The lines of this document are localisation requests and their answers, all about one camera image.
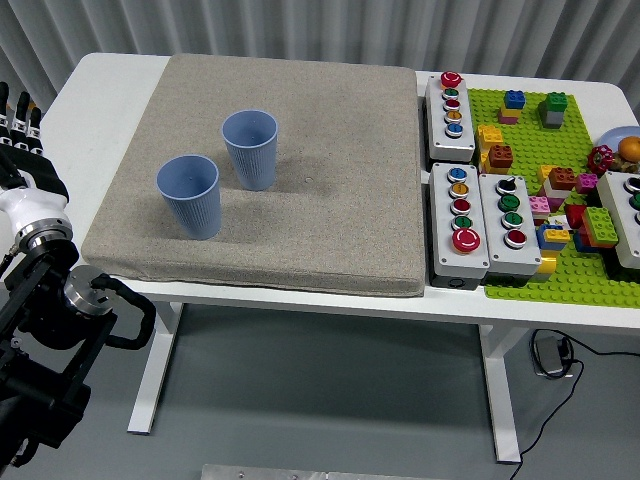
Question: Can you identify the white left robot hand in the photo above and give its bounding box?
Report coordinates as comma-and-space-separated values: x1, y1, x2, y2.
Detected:
0, 82, 71, 239

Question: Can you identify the blue ribbed cup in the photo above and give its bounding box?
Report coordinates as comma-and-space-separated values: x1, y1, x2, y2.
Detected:
221, 110, 279, 192
155, 154, 223, 241

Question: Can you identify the white table leg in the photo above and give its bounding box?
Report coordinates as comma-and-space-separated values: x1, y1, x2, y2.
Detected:
477, 323, 522, 464
126, 298, 184, 435

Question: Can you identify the grey-brown mat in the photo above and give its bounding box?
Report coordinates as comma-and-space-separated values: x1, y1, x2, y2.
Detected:
80, 53, 427, 298

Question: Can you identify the grey pleated curtain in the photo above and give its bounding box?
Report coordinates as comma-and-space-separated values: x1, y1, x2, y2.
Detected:
0, 0, 640, 114

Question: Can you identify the grey five-button control box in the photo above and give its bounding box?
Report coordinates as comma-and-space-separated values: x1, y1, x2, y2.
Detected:
427, 162, 491, 290
423, 71, 477, 164

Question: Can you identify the control box with black selector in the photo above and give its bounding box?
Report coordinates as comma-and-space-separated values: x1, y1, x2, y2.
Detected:
478, 172, 543, 287

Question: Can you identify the brown toy brick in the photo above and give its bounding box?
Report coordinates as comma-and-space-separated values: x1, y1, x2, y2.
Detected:
487, 144, 515, 170
548, 167, 577, 191

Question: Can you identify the green brick baseplate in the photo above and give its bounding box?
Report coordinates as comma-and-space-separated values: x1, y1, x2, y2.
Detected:
466, 87, 640, 307

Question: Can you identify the grey toy brick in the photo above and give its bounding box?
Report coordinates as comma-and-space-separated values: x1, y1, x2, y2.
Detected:
537, 102, 566, 131

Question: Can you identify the grey power adapter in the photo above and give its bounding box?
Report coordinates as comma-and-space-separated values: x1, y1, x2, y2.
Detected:
530, 335, 570, 378

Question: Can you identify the red toy brick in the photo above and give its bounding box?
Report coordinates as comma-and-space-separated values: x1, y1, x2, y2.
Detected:
564, 203, 591, 231

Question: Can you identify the orange toy brick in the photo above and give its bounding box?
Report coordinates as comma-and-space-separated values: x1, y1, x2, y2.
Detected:
577, 225, 619, 250

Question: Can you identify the large green toy brick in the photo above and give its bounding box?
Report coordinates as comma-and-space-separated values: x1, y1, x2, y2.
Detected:
582, 205, 620, 247

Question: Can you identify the red valve wheel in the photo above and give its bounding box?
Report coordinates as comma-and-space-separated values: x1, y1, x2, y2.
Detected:
587, 144, 615, 175

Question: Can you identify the blue plate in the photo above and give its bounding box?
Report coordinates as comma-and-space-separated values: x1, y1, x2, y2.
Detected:
598, 126, 640, 157

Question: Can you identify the grey push-button control box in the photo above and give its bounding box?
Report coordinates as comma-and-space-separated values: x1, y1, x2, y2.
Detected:
595, 170, 640, 281

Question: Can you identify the brown toy food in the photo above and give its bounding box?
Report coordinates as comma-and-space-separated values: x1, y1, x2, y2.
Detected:
612, 152, 640, 174

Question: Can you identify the black power cable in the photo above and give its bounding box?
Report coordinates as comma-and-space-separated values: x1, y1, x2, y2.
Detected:
509, 357, 586, 480
562, 334, 640, 358

